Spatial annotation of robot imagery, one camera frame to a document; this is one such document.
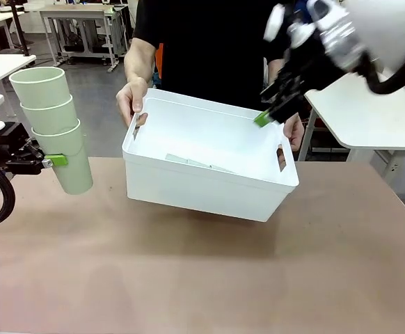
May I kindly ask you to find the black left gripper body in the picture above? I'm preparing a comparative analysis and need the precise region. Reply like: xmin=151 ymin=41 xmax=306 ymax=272
xmin=0 ymin=121 xmax=28 ymax=175

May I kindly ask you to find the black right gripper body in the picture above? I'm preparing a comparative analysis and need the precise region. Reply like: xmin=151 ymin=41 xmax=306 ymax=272
xmin=278 ymin=38 xmax=333 ymax=97

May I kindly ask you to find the white plastic storage basket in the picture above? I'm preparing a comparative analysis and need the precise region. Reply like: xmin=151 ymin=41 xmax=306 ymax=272
xmin=121 ymin=88 xmax=301 ymax=223

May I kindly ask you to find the person left forearm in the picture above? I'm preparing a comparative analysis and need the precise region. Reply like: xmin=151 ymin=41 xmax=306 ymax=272
xmin=267 ymin=57 xmax=287 ymax=88

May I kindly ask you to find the person right forearm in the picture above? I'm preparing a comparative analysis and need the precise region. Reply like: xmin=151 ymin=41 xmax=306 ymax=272
xmin=124 ymin=37 xmax=157 ymax=86

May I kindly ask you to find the person left hand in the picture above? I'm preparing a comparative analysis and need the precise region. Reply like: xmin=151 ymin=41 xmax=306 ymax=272
xmin=281 ymin=113 xmax=305 ymax=152

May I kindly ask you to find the person right hand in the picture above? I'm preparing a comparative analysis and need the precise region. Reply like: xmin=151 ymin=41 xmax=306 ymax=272
xmin=116 ymin=76 xmax=150 ymax=127

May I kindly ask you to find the white desk with grey leg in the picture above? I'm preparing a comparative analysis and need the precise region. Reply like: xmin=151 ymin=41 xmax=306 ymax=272
xmin=0 ymin=54 xmax=37 ymax=118

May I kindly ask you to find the person in black t-shirt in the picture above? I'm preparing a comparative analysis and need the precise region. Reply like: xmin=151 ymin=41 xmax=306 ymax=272
xmin=132 ymin=0 xmax=296 ymax=112

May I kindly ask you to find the white side table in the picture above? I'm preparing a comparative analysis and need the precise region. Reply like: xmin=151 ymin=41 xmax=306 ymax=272
xmin=303 ymin=67 xmax=405 ymax=187

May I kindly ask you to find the black stand pole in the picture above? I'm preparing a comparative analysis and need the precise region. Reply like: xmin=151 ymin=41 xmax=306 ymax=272
xmin=9 ymin=0 xmax=30 ymax=56

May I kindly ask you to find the grey metal workbench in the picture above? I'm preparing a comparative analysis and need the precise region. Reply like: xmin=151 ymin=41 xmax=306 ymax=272
xmin=38 ymin=3 xmax=134 ymax=73

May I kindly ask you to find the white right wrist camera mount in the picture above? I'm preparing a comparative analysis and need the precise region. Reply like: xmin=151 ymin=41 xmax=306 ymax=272
xmin=264 ymin=2 xmax=317 ymax=49

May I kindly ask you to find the right arm black cable sleeve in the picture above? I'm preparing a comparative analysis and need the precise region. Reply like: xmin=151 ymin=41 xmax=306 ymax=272
xmin=360 ymin=51 xmax=405 ymax=95

